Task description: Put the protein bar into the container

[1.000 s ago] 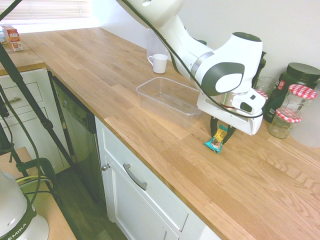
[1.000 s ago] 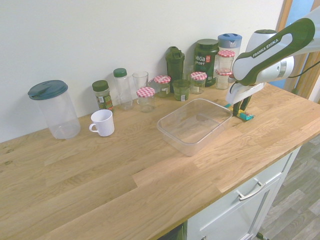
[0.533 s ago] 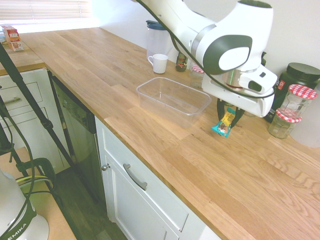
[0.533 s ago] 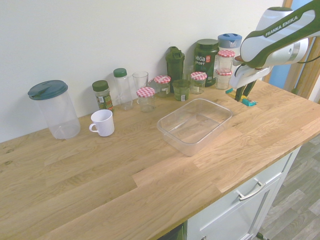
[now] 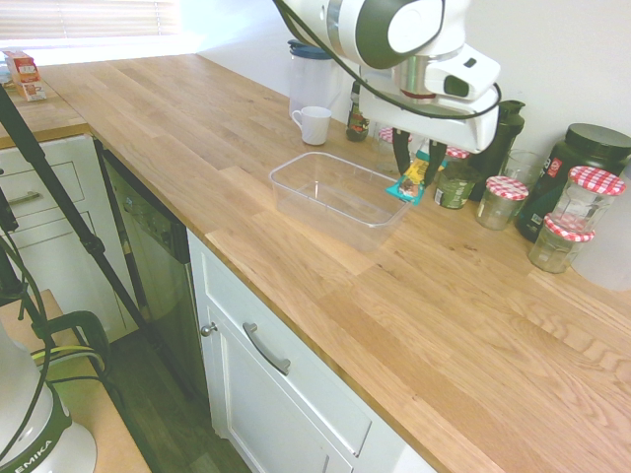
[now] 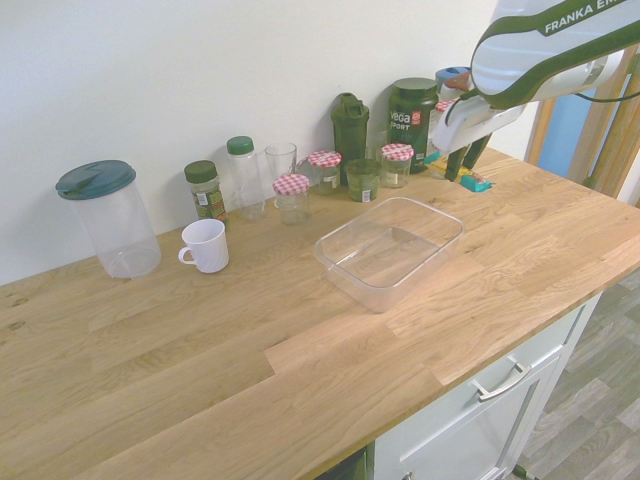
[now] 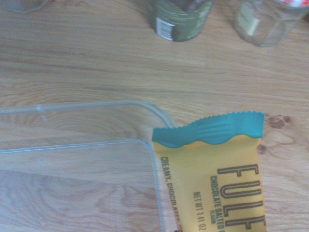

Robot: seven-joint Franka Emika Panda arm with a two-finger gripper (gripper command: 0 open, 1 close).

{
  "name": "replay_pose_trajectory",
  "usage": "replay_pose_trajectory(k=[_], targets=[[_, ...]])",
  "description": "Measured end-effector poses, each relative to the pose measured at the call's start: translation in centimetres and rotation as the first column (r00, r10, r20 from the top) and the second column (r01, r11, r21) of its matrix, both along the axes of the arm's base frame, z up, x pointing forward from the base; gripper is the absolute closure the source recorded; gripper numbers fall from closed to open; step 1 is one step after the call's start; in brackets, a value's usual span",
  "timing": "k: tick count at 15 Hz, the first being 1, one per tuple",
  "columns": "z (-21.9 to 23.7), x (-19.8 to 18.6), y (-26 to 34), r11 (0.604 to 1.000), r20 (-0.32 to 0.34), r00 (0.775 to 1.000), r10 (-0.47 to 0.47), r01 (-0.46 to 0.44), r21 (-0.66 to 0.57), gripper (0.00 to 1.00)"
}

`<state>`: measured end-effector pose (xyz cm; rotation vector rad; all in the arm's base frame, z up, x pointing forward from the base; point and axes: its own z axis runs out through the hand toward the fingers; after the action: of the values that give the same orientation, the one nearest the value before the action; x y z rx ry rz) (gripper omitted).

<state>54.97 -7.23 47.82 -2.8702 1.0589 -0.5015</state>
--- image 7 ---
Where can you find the glass jar red checkered lid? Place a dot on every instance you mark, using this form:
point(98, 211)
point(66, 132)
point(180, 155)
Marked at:
point(24, 4)
point(268, 26)

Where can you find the teal yellow protein bar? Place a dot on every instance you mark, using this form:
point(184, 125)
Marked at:
point(205, 169)

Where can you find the clear plastic container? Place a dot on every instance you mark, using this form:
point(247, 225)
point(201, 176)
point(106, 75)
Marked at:
point(72, 181)

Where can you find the green lidded jar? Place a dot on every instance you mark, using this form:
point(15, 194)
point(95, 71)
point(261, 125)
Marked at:
point(179, 21)

